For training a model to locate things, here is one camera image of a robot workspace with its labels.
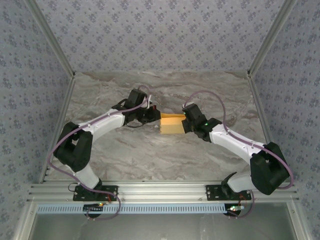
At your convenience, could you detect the tan cardboard paper box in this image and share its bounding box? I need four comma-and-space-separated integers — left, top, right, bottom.
159, 112, 187, 135

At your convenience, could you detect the right small circuit board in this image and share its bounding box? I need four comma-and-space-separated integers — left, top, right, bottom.
226, 204, 246, 218

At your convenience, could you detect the small circuit board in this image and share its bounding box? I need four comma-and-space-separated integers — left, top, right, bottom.
226, 204, 246, 218
83, 202, 105, 218

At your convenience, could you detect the grey metal sheet panel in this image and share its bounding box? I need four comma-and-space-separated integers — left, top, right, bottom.
13, 201, 310, 240

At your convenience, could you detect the left small circuit board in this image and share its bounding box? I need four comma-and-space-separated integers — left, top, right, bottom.
83, 202, 105, 218

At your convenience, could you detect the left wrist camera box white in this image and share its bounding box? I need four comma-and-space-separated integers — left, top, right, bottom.
146, 94, 158, 111

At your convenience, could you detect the right aluminium side rail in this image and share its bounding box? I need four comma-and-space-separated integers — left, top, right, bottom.
247, 73, 277, 151

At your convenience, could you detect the aluminium side rail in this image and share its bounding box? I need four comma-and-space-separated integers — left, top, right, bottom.
38, 74, 77, 185
247, 73, 277, 151

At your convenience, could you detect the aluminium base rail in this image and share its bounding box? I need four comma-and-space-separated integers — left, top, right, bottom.
27, 180, 300, 203

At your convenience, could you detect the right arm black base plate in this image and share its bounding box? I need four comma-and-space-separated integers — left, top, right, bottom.
205, 184, 252, 202

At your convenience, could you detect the left aluminium side rail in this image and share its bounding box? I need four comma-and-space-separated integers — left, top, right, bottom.
38, 74, 77, 185

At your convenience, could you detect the slotted pale blue cable duct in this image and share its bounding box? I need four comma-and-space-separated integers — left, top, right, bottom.
37, 203, 247, 215

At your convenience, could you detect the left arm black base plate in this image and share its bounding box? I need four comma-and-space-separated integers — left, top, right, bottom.
73, 184, 119, 202

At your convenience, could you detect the left aluminium frame post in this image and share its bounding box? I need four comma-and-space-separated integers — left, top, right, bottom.
24, 0, 76, 79

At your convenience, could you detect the aluminium frame post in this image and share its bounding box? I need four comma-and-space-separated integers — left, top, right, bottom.
24, 0, 76, 79
247, 0, 298, 79

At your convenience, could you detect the right aluminium frame post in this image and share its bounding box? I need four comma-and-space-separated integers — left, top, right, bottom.
247, 0, 298, 79

